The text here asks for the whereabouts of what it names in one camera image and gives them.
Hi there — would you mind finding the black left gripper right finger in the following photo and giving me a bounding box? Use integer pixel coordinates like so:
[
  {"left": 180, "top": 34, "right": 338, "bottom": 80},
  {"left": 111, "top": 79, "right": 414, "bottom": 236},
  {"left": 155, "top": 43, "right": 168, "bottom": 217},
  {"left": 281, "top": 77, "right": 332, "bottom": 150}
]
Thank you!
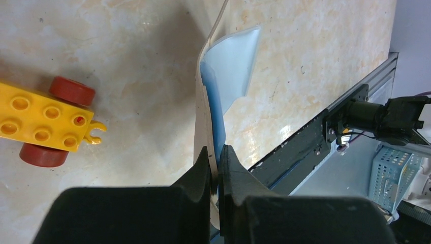
[{"left": 219, "top": 145, "right": 396, "bottom": 243}]

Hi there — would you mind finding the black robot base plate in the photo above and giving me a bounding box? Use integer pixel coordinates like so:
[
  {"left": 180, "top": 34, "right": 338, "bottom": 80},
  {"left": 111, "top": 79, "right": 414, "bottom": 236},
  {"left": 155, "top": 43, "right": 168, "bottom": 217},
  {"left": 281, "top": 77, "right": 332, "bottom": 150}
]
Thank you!
[{"left": 249, "top": 84, "right": 369, "bottom": 195}]

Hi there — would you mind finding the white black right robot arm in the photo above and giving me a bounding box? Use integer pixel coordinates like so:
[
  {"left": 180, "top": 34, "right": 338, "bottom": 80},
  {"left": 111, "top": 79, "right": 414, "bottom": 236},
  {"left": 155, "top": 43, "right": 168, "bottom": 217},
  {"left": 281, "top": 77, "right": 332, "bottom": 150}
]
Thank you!
[{"left": 344, "top": 96, "right": 430, "bottom": 146}]

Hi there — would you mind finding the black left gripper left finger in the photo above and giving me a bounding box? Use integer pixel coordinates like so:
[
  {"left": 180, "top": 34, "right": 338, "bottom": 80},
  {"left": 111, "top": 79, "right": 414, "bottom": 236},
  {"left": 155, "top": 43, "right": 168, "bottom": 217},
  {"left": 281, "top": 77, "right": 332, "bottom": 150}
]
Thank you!
[{"left": 34, "top": 147, "right": 211, "bottom": 243}]

